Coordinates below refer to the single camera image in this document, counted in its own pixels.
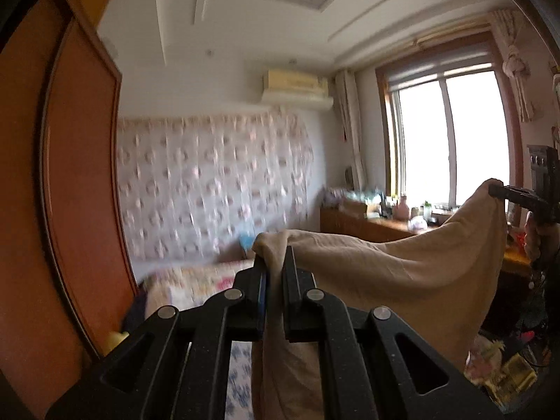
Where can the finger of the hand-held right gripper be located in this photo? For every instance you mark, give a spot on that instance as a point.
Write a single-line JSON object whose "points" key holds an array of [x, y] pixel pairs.
{"points": [[514, 194]]}

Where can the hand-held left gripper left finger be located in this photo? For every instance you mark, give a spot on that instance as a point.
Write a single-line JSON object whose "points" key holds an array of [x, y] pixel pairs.
{"points": [[262, 306]]}

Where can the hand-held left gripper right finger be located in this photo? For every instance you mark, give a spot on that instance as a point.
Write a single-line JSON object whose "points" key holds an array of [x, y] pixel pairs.
{"points": [[291, 297]]}

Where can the beige printed t-shirt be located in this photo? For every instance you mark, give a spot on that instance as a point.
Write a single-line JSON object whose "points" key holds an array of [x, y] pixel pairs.
{"points": [[393, 271]]}

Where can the person's right hand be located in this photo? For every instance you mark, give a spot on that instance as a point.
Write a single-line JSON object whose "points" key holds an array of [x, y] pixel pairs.
{"points": [[540, 240]]}

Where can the blue plastic bag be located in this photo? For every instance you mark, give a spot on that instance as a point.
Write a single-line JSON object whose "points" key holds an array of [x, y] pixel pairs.
{"points": [[247, 243]]}

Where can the pink floral quilt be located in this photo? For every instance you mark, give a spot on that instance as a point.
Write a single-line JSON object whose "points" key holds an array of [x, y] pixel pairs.
{"points": [[197, 280]]}

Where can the blue floral bed sheet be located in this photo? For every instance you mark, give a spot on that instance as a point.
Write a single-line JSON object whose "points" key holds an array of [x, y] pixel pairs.
{"points": [[240, 380]]}

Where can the green capped bottle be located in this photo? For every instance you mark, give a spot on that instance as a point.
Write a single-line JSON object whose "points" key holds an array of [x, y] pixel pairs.
{"points": [[427, 210]]}

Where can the white pink cloth cap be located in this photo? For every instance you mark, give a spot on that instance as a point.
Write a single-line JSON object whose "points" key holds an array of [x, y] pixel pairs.
{"points": [[418, 224]]}

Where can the long wooden cabinet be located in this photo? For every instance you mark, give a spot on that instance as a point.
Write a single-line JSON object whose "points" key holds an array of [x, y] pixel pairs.
{"points": [[363, 227]]}

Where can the tied floral window curtain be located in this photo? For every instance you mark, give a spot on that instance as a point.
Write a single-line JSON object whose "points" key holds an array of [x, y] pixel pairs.
{"points": [[516, 65]]}

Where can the flat cardboard box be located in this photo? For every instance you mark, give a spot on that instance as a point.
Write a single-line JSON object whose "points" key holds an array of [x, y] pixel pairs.
{"points": [[354, 206]]}

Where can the pink vase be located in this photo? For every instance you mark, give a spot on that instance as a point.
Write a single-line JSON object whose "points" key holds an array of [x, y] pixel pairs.
{"points": [[401, 208]]}

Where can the sheer circle-patterned curtain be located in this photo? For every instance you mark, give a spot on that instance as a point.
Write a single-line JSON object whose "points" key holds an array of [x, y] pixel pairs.
{"points": [[210, 183]]}

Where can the yellow plush toy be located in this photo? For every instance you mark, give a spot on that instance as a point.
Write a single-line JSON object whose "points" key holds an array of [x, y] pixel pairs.
{"points": [[118, 341]]}

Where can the hanging floral window curtain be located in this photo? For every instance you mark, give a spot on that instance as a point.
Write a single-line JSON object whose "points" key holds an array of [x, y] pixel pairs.
{"points": [[350, 131]]}

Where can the wooden slatted wardrobe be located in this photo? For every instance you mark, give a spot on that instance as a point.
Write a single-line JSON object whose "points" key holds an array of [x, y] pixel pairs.
{"points": [[78, 162]]}

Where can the wall air conditioner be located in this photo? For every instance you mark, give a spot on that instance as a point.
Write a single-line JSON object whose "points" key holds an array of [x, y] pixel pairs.
{"points": [[295, 89]]}

